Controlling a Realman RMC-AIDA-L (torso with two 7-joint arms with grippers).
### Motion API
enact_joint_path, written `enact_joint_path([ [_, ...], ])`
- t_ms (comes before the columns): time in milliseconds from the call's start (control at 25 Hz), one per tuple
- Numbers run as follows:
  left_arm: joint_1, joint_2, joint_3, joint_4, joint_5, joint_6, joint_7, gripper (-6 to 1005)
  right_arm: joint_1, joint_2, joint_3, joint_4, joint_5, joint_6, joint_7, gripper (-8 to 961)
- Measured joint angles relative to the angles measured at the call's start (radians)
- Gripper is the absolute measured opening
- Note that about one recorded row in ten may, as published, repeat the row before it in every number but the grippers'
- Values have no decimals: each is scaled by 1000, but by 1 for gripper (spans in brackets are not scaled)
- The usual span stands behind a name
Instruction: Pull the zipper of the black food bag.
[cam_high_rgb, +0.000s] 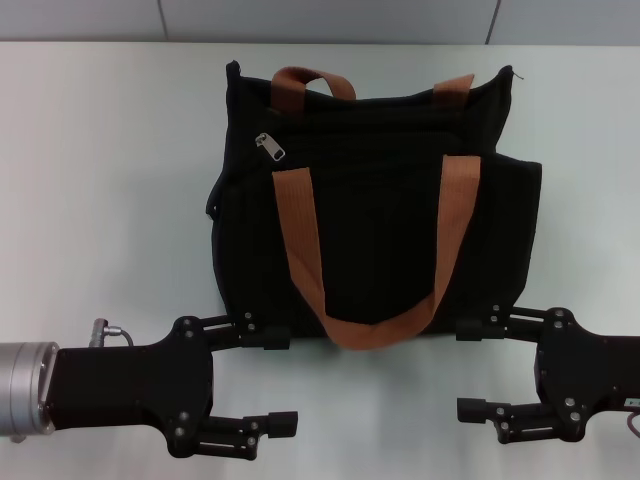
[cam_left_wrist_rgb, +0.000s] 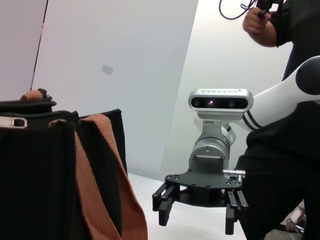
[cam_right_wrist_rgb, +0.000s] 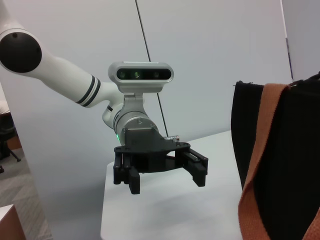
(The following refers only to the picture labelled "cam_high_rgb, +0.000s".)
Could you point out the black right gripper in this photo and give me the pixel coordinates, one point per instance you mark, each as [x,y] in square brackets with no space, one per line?
[590,375]

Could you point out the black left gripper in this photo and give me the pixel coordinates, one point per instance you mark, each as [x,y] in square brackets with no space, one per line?
[130,385]

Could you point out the silver zipper pull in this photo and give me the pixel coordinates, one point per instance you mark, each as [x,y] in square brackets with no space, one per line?
[272,149]

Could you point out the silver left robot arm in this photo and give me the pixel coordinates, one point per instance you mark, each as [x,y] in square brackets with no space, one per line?
[22,390]

